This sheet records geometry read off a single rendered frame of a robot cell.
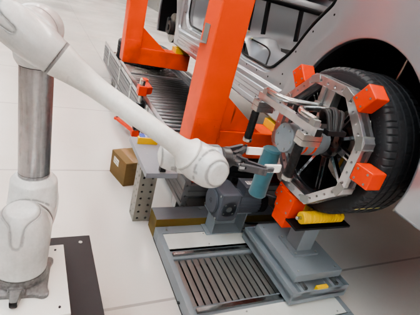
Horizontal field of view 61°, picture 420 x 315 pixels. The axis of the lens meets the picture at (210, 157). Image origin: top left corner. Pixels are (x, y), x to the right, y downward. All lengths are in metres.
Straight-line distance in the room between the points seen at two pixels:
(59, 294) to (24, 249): 0.21
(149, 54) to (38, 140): 2.54
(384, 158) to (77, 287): 1.21
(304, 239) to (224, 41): 1.07
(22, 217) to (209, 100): 1.03
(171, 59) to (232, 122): 1.94
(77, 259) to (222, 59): 1.08
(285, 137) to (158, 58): 2.39
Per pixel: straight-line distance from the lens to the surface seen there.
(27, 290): 1.30
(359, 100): 1.46
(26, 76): 1.20
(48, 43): 1.00
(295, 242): 1.96
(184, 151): 0.96
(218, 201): 1.90
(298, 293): 1.84
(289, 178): 1.40
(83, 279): 1.43
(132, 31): 3.60
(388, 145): 1.48
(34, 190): 1.32
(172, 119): 3.14
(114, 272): 1.89
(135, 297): 1.79
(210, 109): 1.82
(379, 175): 1.43
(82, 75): 1.02
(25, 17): 1.02
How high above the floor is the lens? 1.32
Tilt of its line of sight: 24 degrees down
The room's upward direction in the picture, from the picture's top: 15 degrees clockwise
